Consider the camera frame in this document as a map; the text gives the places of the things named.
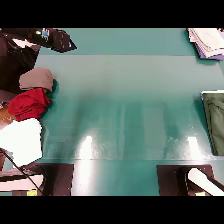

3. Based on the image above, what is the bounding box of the green shirt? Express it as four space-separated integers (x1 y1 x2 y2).
201 92 224 157

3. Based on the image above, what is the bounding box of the tan garment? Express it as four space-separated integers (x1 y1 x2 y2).
18 67 55 93

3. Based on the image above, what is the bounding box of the red garment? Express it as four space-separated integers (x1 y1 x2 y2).
7 87 52 122

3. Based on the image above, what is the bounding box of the black garment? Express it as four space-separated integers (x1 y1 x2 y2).
28 28 78 54

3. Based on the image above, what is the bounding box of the heap of clothes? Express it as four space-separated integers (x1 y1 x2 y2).
0 29 42 102

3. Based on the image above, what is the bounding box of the lavender garment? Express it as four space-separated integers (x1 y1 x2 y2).
196 46 224 62

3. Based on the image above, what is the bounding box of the black cable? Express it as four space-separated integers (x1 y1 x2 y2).
0 148 45 196

